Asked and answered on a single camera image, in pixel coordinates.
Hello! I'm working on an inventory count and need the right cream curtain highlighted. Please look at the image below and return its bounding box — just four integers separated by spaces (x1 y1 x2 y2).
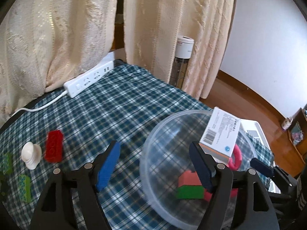
123 0 235 99

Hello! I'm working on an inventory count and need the white plastic cap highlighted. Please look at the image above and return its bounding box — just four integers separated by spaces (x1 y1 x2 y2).
21 142 42 170

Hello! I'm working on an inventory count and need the blue white medicine box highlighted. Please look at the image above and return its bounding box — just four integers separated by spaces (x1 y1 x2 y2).
199 107 240 165

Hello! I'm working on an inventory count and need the pink foam hair roller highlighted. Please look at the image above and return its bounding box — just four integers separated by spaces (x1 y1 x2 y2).
228 144 243 171

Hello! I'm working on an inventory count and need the blue plaid bedsheet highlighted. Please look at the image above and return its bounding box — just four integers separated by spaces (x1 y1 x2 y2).
0 63 274 230

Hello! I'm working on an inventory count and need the dark green soap box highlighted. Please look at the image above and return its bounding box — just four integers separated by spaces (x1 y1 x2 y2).
0 172 9 202

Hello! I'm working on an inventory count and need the red toy brick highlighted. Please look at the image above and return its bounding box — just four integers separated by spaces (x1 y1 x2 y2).
44 130 64 163

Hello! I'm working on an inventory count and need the left cream curtain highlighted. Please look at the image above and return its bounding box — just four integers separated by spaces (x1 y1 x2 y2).
1 0 117 123

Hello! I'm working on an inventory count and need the wooden shelf with items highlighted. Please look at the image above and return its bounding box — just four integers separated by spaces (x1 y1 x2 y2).
287 106 306 159

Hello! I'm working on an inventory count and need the cream curtain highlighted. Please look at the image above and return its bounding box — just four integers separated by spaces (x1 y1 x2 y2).
1 0 117 123
123 0 235 99

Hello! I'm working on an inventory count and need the clear plastic bowl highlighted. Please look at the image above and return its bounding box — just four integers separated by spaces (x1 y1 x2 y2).
139 110 257 229

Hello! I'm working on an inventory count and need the white power cable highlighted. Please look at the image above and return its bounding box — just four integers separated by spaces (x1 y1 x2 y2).
9 89 69 118

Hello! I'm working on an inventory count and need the white plastic basket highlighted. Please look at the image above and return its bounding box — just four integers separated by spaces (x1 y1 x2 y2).
240 119 281 194

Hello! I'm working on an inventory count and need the white tower heater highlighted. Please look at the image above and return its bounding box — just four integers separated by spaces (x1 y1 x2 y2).
169 35 194 89

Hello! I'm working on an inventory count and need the pink green toy brick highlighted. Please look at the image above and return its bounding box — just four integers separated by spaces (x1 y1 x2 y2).
176 170 205 199

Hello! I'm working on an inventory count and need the white power strip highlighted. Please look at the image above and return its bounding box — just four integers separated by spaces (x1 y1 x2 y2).
64 61 114 98

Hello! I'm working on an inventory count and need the green dotted toy brick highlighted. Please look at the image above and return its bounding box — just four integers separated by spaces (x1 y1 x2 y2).
1 152 13 175

